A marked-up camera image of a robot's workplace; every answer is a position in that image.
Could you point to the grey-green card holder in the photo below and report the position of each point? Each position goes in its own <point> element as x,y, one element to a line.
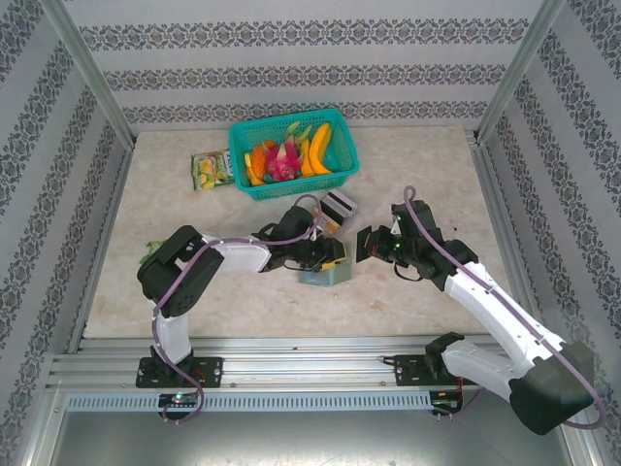
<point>330,279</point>

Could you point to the clear plastic card box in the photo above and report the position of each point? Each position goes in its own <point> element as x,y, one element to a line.
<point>347,225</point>

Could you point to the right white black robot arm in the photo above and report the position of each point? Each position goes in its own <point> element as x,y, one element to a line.
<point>485,301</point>

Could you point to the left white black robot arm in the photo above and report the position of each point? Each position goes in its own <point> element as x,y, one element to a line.
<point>238,255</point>

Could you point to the white card with black stripe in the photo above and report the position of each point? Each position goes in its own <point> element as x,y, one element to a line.
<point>339,201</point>

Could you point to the teal plastic basket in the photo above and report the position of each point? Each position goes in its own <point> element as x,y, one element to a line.
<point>291,191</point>

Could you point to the pink dragon fruit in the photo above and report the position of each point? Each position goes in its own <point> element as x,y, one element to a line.
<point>281,160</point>

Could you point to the long yellow orange fruit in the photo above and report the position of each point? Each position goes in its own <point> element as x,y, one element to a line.
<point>317,150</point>

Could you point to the yellow green snack bag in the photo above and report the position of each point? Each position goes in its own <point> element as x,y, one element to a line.
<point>211,170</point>

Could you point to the small green packet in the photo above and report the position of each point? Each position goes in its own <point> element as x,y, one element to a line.
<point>151,248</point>

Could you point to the small controller circuit board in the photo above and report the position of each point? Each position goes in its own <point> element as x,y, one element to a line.
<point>179,399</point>
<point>448,400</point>

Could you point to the aluminium table side rail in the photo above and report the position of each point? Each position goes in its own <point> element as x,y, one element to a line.
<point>512,252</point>

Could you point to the aluminium mounting rail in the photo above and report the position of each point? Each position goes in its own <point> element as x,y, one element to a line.
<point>301,364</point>

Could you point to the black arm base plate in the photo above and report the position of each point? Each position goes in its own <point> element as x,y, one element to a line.
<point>407,371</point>
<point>208,374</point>

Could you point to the aluminium frame post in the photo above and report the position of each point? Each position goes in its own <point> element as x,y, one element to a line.
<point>519,73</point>
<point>89,73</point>

